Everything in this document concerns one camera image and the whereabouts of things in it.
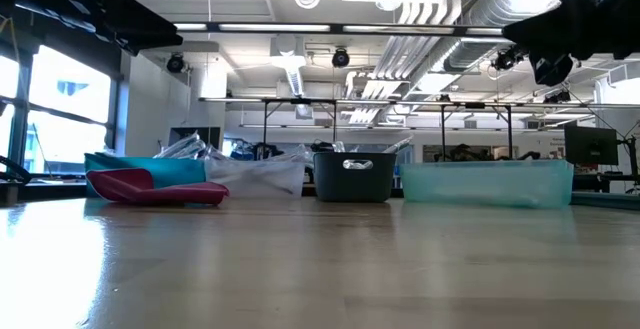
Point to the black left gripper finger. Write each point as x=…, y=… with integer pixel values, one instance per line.
x=142, y=31

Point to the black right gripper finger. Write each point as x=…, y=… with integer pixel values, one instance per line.
x=547, y=39

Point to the black background robot arm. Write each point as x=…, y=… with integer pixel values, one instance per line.
x=465, y=153
x=262, y=150

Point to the black ceiling spotlight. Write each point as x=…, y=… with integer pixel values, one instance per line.
x=505, y=60
x=557, y=97

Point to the ceiling light strip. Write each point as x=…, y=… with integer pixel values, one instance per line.
x=480, y=31
x=260, y=27

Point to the black computer monitor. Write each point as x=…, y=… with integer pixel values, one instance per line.
x=591, y=145
x=210, y=136

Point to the blue plastic bin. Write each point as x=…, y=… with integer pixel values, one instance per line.
x=170, y=169

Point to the light green translucent bin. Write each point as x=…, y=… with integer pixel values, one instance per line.
x=485, y=184

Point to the magenta plastic bin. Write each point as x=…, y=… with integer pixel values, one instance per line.
x=150, y=194

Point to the white translucent bin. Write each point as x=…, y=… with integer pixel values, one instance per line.
x=250, y=179

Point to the dark teal plastic bin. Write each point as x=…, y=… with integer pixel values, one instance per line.
x=350, y=184

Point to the black round wall fixture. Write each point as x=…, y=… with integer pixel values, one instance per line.
x=175, y=63

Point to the large window black frame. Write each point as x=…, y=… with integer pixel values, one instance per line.
x=65, y=109

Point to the white ceiling duct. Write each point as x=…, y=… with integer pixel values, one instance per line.
x=289, y=54

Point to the black overhead camera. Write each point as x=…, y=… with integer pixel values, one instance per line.
x=341, y=58

